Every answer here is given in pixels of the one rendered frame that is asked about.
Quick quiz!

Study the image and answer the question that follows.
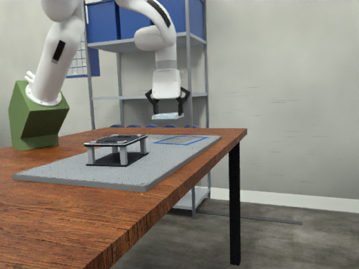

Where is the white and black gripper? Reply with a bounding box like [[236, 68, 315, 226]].
[[145, 68, 191, 116]]

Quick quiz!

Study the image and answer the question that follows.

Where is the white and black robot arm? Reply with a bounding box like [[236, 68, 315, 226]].
[[24, 0, 177, 107]]

